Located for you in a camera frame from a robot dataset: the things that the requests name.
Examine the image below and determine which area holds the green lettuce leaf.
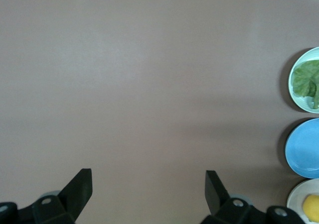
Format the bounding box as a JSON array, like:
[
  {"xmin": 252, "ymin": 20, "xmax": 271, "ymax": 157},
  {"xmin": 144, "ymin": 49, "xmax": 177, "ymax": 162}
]
[{"xmin": 292, "ymin": 59, "xmax": 319, "ymax": 110}]

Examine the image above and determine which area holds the yellow lemon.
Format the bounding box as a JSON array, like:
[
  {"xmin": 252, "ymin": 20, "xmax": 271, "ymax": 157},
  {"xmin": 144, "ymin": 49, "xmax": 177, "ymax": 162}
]
[{"xmin": 302, "ymin": 194, "xmax": 319, "ymax": 223}]

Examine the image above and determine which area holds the blue plate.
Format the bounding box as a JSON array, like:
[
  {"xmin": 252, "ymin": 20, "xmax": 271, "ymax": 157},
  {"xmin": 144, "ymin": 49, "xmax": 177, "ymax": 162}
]
[{"xmin": 285, "ymin": 117, "xmax": 319, "ymax": 180}]

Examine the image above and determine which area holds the pale green plate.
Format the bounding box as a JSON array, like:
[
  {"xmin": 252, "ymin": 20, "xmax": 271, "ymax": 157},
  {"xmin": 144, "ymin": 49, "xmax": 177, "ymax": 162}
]
[{"xmin": 289, "ymin": 46, "xmax": 319, "ymax": 114}]

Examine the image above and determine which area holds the pale pink plate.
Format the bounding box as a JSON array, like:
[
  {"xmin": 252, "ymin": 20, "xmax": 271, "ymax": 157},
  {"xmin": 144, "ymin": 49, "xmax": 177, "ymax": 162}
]
[{"xmin": 286, "ymin": 179, "xmax": 319, "ymax": 224}]

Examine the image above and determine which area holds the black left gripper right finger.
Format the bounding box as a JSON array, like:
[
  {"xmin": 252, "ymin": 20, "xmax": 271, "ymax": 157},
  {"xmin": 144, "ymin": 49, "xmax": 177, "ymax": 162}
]
[{"xmin": 199, "ymin": 170, "xmax": 309, "ymax": 224}]

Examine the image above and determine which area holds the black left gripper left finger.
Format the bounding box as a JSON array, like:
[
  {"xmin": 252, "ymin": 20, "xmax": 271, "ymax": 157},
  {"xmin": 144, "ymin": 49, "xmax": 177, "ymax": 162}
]
[{"xmin": 0, "ymin": 168, "xmax": 93, "ymax": 224}]

